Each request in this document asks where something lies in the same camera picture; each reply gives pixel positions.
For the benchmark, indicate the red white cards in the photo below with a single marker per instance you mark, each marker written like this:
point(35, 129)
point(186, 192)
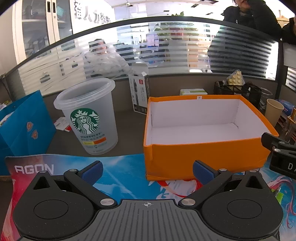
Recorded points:
point(61, 124)

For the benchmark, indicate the green potted plant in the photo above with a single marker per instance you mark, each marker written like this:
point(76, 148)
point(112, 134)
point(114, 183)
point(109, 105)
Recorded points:
point(175, 29)

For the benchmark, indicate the grey wall lettering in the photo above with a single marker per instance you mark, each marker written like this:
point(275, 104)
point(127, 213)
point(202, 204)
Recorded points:
point(92, 11)

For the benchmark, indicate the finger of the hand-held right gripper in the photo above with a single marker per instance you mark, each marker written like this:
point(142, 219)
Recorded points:
point(270, 141)

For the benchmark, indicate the striped glass partition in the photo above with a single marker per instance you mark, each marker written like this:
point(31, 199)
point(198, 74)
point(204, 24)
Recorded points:
point(175, 60)

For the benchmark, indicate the orange cardboard box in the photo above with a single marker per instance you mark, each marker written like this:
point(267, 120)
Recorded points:
point(196, 153)

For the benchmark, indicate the black mesh desk organizer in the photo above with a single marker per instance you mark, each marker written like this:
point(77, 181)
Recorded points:
point(249, 92)

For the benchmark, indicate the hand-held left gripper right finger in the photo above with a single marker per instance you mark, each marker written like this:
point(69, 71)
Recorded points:
point(203, 172)

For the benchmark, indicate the blue tissue pack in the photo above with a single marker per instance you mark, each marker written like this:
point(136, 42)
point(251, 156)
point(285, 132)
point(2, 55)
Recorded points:
point(288, 106)

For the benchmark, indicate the gold perfume bottle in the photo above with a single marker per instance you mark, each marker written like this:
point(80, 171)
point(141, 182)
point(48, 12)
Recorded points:
point(291, 129)

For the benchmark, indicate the grey side partition panel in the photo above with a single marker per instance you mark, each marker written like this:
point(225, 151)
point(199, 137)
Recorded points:
point(290, 55)

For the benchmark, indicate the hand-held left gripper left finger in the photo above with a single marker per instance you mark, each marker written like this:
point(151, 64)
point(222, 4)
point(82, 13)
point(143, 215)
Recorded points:
point(92, 172)

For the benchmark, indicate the green white flat box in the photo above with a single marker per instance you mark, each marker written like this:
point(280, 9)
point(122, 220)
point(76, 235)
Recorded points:
point(192, 92)

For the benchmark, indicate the blue paper bag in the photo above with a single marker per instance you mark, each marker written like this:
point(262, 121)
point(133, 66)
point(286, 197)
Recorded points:
point(18, 129)

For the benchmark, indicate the yellow building block plate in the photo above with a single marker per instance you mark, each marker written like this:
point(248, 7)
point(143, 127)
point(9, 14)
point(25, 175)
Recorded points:
point(235, 78)

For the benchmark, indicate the tan paper cup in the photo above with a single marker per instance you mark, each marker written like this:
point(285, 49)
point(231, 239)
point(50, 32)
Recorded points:
point(274, 113)

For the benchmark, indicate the beige glass-door cabinet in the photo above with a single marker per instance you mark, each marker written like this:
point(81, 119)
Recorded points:
point(34, 27)

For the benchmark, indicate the translucent plastic cup green logo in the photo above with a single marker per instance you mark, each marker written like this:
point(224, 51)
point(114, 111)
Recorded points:
point(84, 120)

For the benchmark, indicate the black pen carton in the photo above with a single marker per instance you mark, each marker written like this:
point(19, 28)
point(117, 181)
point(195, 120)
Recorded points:
point(138, 97)

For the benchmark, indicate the printed desk mat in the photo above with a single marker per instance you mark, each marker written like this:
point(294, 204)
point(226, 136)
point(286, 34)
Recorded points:
point(124, 166)

